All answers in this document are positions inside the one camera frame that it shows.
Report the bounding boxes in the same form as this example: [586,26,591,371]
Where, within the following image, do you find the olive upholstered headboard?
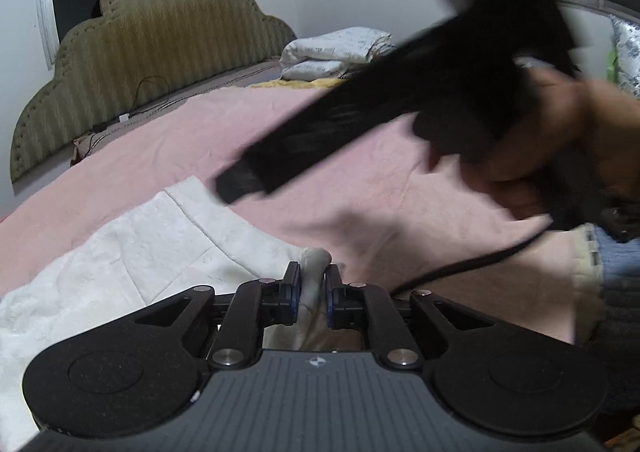
[10,0,295,181]

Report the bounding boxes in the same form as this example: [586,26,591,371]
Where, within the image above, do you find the yellow patterned bedspread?
[250,78,346,90]

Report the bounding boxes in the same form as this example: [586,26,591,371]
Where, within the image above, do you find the grey knitted sleeve forearm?
[574,224,639,446]

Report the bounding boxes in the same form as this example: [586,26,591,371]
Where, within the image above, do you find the folded white printed quilt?
[280,26,395,82]

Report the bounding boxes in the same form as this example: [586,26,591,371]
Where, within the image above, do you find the beige pillow at headboard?
[70,123,128,166]

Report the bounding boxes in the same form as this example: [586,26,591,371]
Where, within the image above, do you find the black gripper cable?
[389,215,566,298]

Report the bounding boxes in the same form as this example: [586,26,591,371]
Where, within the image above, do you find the pink floral bed blanket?
[1,88,575,342]

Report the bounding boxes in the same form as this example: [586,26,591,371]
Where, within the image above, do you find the black charging cable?
[89,74,177,133]

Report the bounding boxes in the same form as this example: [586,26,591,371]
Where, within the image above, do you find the white textured pants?
[1,177,361,451]

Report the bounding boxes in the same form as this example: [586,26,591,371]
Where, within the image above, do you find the person's right hand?
[459,67,639,220]

